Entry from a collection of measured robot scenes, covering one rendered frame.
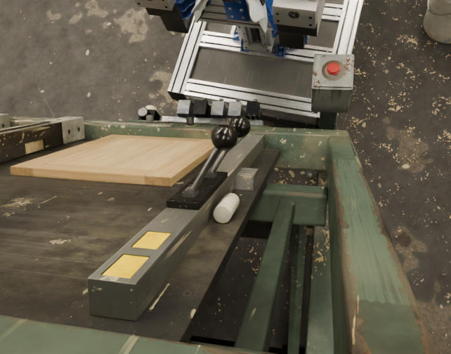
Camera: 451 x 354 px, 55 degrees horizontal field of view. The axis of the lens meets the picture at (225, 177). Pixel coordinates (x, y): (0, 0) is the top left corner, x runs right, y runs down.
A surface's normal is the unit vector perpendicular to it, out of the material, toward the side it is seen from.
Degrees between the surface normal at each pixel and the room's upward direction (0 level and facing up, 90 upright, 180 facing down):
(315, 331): 0
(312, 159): 30
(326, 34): 0
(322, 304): 0
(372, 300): 60
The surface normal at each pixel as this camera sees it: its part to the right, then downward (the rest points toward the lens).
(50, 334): 0.01, -0.97
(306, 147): -0.22, 0.24
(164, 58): -0.18, -0.28
